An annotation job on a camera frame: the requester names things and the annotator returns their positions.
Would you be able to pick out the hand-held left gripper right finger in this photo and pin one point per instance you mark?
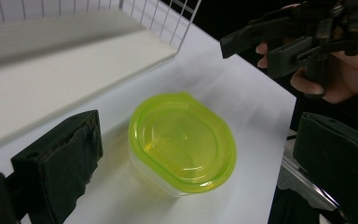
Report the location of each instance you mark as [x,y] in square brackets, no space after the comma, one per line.
[338,161]

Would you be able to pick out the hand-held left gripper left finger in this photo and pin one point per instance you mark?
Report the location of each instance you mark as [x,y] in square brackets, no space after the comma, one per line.
[62,161]

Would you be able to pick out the clear container with green lid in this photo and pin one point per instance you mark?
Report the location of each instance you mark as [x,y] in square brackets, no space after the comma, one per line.
[183,143]

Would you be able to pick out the white table cover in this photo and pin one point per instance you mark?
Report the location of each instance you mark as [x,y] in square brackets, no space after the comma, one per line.
[245,102]

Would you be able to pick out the aluminium rail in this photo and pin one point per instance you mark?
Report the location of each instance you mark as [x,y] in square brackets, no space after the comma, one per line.
[295,180]

